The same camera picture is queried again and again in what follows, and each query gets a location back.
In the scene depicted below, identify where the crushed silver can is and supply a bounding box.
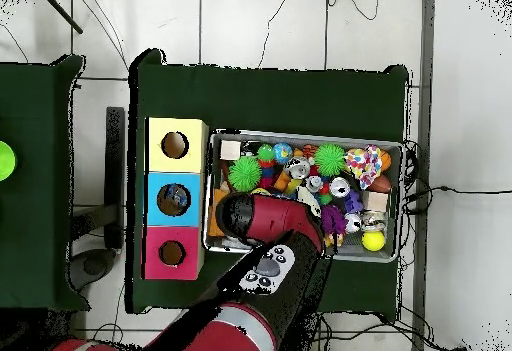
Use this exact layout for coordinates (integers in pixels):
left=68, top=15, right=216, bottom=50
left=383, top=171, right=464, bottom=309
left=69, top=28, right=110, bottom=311
left=285, top=156, right=312, bottom=180

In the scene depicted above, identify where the silver wire mesh bin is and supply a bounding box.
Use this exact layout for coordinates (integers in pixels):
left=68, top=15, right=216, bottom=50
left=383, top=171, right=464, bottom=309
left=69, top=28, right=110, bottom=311
left=202, top=127, right=405, bottom=264

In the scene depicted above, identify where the black monitor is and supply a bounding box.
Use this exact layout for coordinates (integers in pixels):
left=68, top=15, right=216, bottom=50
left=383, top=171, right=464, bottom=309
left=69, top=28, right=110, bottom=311
left=104, top=106, right=126, bottom=248

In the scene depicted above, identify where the bright green round lid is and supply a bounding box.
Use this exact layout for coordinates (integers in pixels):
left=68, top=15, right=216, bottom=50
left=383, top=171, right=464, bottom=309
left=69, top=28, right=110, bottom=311
left=0, top=140, right=17, bottom=182

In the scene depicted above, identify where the grey stand base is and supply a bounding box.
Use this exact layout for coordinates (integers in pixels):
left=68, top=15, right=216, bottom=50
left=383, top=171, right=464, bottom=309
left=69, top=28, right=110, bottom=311
left=68, top=247, right=118, bottom=293

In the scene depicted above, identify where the large green spiky ball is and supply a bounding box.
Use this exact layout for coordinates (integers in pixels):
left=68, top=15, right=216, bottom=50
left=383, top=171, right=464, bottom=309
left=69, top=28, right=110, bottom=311
left=313, top=143, right=346, bottom=177

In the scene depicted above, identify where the black rod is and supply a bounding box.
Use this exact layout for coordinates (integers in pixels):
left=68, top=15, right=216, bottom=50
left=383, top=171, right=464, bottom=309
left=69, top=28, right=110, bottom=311
left=41, top=0, right=84, bottom=35

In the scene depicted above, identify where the yellow ball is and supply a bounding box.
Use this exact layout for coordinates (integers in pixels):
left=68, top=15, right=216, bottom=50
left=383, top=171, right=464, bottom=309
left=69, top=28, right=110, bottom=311
left=361, top=230, right=386, bottom=253

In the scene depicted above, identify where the dark green tablecloth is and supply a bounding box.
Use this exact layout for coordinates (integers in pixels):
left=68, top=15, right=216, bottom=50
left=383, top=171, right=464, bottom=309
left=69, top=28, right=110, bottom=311
left=126, top=48, right=410, bottom=314
left=0, top=54, right=90, bottom=312

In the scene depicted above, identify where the plain wooden block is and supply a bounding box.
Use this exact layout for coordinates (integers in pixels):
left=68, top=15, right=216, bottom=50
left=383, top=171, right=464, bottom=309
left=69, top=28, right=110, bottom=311
left=219, top=139, right=242, bottom=161

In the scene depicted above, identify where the wooden box with three holes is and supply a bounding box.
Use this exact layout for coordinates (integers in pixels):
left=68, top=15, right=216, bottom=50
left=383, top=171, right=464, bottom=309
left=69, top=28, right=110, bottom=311
left=141, top=116, right=210, bottom=281

